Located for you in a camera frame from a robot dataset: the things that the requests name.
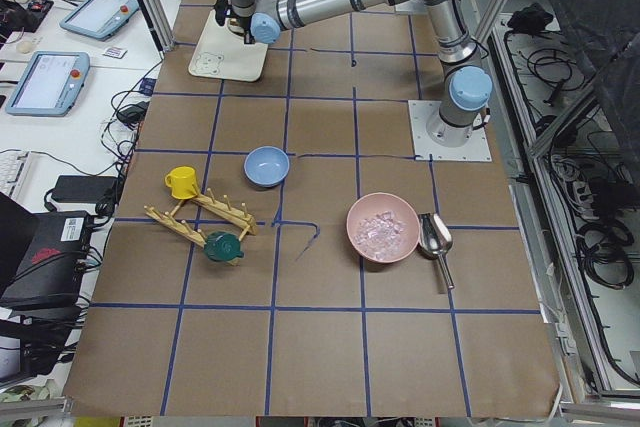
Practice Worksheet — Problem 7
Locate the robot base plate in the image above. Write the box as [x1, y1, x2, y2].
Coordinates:
[408, 100, 492, 162]

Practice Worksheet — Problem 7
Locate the pink bowl with ice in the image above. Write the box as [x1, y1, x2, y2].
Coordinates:
[346, 192, 421, 264]

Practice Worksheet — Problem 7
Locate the blue bowl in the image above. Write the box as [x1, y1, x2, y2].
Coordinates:
[244, 146, 290, 188]

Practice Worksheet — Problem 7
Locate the cream bear tray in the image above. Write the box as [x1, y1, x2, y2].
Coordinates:
[188, 10, 268, 82]

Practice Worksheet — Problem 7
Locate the black power adapter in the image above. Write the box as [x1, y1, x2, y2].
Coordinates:
[51, 175, 116, 203]

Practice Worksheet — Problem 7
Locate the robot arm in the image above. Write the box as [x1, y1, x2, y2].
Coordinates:
[214, 0, 493, 148]

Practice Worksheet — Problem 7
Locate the dark green cup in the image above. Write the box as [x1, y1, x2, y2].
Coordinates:
[203, 231, 244, 263]

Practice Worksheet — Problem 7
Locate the yellow cup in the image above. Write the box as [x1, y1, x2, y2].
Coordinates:
[164, 166, 200, 200]

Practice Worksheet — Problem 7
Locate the black computer box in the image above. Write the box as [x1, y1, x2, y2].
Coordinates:
[1, 195, 93, 311]

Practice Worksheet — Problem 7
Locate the metal scoop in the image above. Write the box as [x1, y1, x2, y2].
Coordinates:
[418, 213, 455, 290]

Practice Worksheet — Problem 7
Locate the wooden dish rack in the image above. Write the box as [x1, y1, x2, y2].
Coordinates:
[143, 188, 259, 248]

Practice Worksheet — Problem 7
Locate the teach pendant tablet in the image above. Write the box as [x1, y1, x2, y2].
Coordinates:
[59, 0, 139, 40]
[5, 51, 90, 117]

